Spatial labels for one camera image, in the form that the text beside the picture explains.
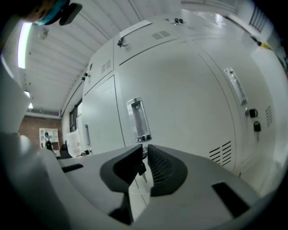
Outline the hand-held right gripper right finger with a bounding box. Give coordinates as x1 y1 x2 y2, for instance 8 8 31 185
134 144 264 229

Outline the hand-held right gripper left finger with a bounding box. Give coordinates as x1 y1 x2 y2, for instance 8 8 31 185
60 144 144 226

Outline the white tall locker door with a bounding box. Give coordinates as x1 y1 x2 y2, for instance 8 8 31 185
81 75 126 156
114 40 237 172
186 38 279 173

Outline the white small locker door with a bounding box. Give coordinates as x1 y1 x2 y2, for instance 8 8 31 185
88 41 115 78
155 10 245 43
113 21 182 68

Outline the white open shelf unit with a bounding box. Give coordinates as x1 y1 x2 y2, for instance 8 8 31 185
39 128 59 149

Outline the black office chair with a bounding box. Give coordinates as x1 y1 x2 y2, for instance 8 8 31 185
59 143 73 159

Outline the dark framed window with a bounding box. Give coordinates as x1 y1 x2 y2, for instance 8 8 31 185
69 101 83 133

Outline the long ceiling light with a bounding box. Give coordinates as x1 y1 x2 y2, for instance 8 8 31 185
18 22 32 70

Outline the chrome recessed door handle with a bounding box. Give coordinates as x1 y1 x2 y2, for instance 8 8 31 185
84 123 92 147
223 67 248 106
126 97 152 143

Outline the black head-worn camera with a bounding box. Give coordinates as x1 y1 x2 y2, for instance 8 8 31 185
59 3 83 26

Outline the wall ventilation grille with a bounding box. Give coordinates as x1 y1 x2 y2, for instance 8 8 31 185
248 6 269 35

